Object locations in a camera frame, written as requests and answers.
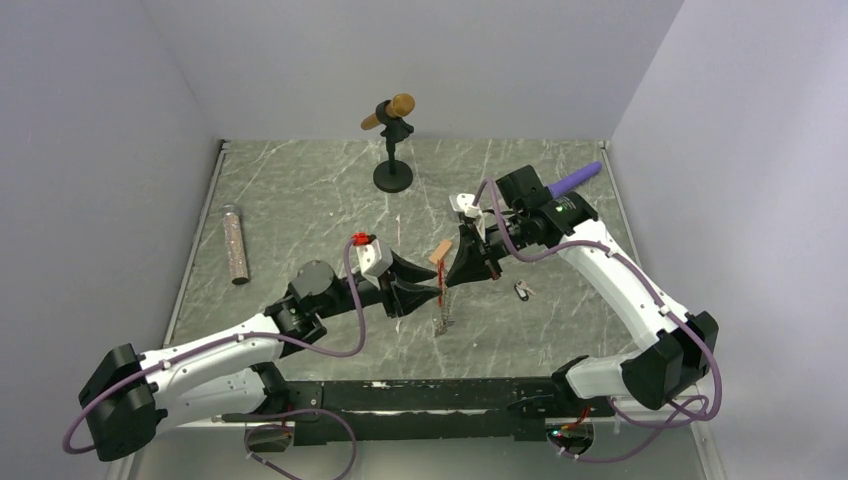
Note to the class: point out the brown microphone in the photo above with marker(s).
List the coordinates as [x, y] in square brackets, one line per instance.
[401, 105]

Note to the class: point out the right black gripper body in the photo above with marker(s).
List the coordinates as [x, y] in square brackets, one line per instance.
[496, 244]

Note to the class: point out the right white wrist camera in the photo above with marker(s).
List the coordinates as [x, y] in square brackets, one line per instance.
[463, 205]

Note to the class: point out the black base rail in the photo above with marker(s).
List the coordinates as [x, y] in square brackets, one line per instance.
[522, 408]

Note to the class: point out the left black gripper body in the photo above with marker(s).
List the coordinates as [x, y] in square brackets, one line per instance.
[369, 294]

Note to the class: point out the peach block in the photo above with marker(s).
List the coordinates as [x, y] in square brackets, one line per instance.
[440, 252]

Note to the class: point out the black tagged key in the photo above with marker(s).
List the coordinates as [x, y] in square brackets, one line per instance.
[523, 290]

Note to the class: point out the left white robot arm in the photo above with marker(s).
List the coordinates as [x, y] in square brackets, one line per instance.
[131, 397]

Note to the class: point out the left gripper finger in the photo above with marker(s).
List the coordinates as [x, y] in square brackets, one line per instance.
[406, 270]
[407, 297]

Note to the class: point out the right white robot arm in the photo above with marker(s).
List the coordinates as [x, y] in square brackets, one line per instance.
[520, 217]

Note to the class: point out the black microphone stand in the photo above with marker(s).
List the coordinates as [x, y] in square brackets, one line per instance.
[392, 175]

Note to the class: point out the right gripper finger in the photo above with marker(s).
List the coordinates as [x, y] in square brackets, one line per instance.
[470, 250]
[470, 265]

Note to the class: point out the red carabiner keyring with chain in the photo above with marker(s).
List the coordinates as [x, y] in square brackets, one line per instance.
[444, 303]

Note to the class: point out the glitter tube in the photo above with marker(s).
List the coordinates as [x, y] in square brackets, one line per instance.
[235, 246]

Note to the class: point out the purple cylinder handle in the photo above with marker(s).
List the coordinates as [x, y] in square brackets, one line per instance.
[574, 179]

